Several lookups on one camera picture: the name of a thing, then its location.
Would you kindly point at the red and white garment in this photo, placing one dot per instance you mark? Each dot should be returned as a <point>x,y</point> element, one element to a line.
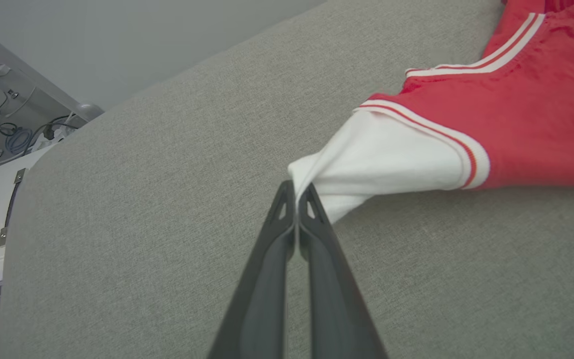
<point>541,124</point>

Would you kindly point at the grey fabric sofa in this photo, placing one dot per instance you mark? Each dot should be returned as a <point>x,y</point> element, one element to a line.
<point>142,224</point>

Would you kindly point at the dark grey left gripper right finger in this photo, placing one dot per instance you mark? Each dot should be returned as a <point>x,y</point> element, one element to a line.
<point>337,309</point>

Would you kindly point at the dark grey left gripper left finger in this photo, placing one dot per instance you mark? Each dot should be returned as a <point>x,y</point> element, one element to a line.
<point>262,299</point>

